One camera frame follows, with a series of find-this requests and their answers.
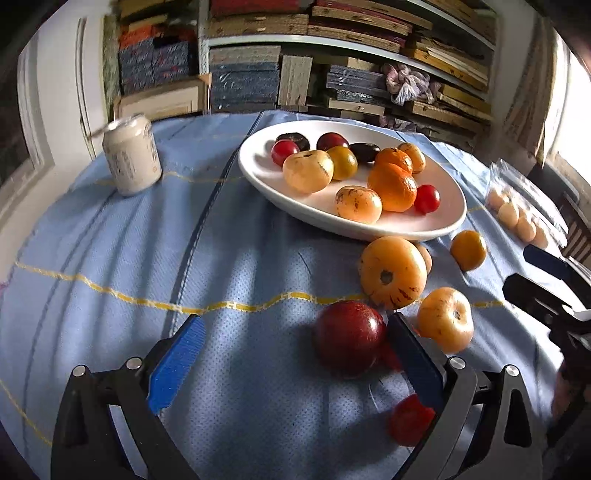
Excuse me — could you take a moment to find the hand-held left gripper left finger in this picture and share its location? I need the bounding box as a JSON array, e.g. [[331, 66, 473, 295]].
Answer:
[[51, 314, 208, 480]]

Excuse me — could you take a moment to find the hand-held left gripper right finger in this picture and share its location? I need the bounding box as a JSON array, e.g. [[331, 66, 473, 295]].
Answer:
[[387, 311, 550, 480]]

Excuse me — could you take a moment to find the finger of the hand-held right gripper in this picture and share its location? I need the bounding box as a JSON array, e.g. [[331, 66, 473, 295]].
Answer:
[[502, 273, 591, 326], [524, 244, 591, 296]]

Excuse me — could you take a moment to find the large dark red plum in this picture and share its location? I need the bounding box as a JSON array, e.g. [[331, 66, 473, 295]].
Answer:
[[314, 300, 387, 378]]

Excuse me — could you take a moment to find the large orange mandarin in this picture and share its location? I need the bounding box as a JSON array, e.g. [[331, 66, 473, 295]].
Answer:
[[367, 163, 419, 213]]

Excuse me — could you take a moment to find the white oval plate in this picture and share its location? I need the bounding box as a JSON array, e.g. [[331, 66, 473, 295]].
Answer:
[[238, 120, 468, 242]]

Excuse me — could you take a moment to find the large spotted yellow pepino melon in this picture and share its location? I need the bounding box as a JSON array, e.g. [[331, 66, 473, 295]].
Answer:
[[283, 150, 334, 193]]

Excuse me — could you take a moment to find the dark wooden chair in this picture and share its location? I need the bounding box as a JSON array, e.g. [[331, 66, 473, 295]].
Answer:
[[529, 164, 591, 271]]

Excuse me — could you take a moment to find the clear plastic egg pack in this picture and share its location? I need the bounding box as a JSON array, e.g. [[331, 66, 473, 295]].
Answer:
[[487, 159, 568, 250]]

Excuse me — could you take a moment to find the small orange-yellow fruit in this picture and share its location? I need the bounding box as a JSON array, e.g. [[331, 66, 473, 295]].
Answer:
[[450, 230, 488, 271], [398, 142, 427, 175]]

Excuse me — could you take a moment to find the striped yellow pepino melon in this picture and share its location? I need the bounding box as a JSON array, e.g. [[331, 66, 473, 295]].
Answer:
[[359, 236, 428, 309]]

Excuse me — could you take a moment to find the blue tablecloth with yellow stitching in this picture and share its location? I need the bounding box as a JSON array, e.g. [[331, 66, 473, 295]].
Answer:
[[0, 111, 568, 480]]

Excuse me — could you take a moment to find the small pale orange fruit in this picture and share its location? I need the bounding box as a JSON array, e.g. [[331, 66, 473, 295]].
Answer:
[[414, 244, 433, 274]]

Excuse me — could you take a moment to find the red cherry tomato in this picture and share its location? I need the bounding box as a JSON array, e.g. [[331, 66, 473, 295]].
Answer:
[[413, 184, 441, 215], [271, 140, 301, 168]]

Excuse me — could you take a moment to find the beige patterned curtain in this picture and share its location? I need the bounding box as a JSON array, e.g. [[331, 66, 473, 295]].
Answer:
[[503, 28, 560, 164]]

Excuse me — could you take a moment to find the small orange mandarin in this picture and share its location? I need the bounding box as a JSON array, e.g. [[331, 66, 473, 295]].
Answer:
[[375, 148, 414, 175]]

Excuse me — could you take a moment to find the yellow-green round fruit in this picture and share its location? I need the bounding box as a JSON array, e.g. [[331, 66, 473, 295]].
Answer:
[[327, 146, 358, 182]]

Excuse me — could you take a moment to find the beige beverage can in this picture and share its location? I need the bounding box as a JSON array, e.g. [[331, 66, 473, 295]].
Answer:
[[102, 115, 163, 197]]

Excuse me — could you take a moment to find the dark purple plum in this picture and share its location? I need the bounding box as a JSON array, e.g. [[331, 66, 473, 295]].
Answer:
[[276, 132, 311, 152], [348, 142, 382, 163]]

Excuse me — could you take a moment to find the pink crumpled cloth bundle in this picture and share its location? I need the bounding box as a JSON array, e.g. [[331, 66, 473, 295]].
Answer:
[[381, 62, 441, 106]]

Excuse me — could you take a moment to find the pale wooden framed panel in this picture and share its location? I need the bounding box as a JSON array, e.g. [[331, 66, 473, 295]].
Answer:
[[113, 78, 207, 121]]

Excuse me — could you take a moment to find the stack of blue slate boxes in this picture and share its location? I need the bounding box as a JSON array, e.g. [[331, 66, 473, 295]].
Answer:
[[325, 65, 391, 105]]

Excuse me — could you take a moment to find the stack of dark blue boxes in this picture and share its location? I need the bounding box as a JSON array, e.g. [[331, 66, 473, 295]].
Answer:
[[210, 62, 280, 113]]

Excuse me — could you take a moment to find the white metal storage shelf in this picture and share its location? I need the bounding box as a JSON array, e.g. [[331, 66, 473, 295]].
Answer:
[[198, 0, 502, 139]]

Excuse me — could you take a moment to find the stack of speckled blue boxes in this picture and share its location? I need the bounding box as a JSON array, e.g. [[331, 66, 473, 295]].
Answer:
[[117, 39, 193, 95]]

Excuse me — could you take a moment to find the grey wooden plank box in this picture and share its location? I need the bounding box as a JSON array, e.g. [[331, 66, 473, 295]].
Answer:
[[278, 55, 314, 110]]

